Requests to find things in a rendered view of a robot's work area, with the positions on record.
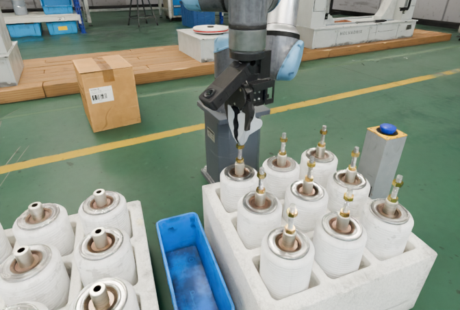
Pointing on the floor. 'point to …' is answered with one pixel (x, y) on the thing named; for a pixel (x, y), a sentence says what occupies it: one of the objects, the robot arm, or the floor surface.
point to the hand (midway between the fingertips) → (237, 139)
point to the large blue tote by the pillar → (197, 18)
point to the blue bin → (191, 265)
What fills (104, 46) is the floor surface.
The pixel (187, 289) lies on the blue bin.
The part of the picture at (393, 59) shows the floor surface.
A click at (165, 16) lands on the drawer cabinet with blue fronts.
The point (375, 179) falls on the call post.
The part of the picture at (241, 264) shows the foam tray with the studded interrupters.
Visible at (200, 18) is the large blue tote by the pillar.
